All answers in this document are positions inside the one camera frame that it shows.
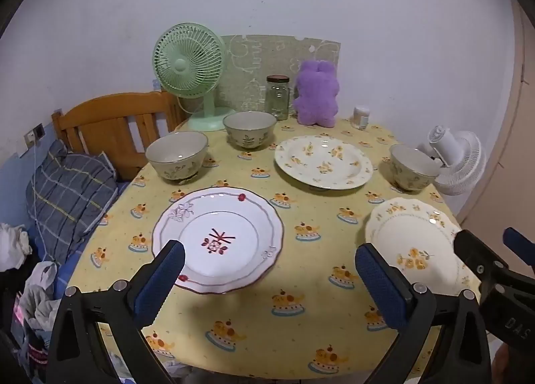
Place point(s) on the wall socket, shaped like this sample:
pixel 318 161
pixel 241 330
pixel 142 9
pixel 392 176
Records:
pixel 35 133

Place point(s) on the grey plaid pillow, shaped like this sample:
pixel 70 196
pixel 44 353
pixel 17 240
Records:
pixel 67 196

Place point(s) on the white plate with red rim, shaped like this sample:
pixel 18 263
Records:
pixel 234 216

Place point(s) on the yellow printed tablecloth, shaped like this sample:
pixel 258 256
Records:
pixel 317 208

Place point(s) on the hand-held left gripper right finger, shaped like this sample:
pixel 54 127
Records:
pixel 380 279

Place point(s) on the white standing fan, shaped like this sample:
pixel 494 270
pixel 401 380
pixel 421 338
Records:
pixel 459 166

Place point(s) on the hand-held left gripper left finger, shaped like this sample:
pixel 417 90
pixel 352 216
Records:
pixel 161 279

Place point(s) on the deep plate with yellow flowers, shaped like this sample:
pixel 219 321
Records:
pixel 322 158

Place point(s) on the grey white garment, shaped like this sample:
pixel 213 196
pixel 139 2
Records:
pixel 41 283

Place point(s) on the scalloped plate with yellow flowers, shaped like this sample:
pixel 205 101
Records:
pixel 409 229

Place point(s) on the cream floral ceramic bowl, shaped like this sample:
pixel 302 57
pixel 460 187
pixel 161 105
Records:
pixel 411 166
pixel 175 154
pixel 250 129

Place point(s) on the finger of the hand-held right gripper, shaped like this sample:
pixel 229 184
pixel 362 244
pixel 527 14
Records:
pixel 478 256
pixel 518 244

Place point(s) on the wooden bed headboard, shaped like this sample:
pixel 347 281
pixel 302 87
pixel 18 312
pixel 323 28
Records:
pixel 104 112

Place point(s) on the beige wooden door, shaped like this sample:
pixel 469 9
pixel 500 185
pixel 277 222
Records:
pixel 514 116

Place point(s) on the glass jar with dark lid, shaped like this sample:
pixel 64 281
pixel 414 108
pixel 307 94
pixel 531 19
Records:
pixel 277 99

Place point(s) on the purple plush toy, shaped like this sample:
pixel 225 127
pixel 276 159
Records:
pixel 315 95

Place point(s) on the dark clothing pile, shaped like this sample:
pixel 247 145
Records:
pixel 8 296

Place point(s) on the patterned green wall board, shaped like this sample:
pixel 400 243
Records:
pixel 267 53

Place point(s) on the green desk fan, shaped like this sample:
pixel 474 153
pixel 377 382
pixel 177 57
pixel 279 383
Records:
pixel 188 62

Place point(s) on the small white swab container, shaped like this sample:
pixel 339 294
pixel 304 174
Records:
pixel 361 118

